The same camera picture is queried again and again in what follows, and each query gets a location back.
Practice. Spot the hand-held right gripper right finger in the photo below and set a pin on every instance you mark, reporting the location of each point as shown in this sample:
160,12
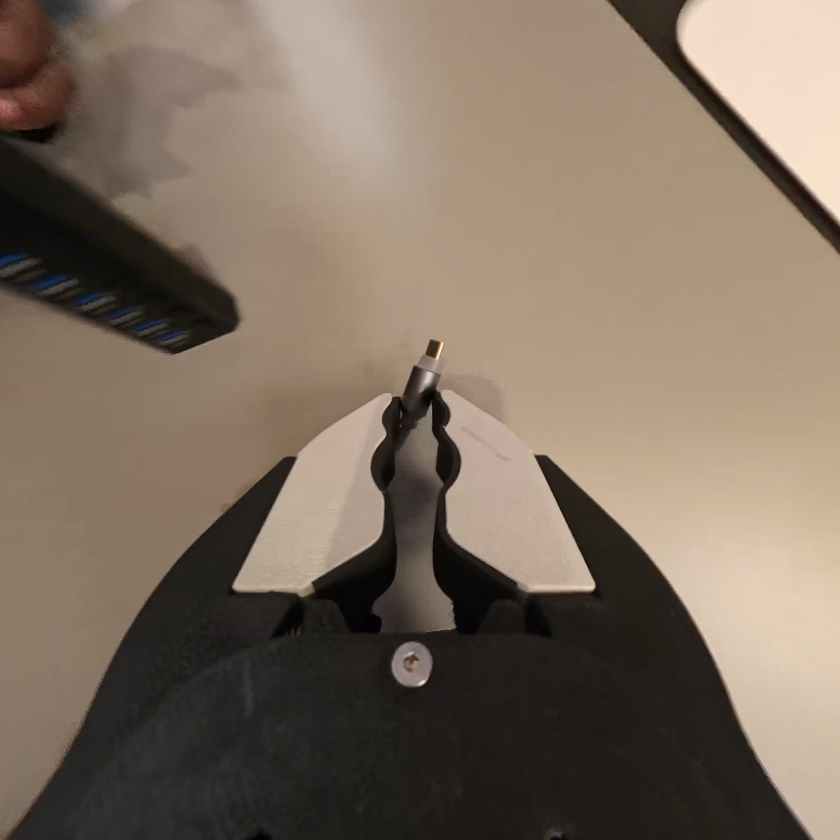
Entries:
512,518

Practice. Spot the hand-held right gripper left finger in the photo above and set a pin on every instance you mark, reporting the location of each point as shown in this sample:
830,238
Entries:
321,512

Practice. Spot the black power bank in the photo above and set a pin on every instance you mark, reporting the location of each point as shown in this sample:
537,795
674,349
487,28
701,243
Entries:
98,262

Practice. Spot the grey desk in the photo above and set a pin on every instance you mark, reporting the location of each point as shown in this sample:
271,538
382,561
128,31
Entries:
525,229

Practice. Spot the person's left hand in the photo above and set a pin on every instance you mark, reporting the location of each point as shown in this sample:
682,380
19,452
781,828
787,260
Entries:
29,92

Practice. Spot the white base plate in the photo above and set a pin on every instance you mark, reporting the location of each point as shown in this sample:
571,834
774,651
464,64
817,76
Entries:
774,79

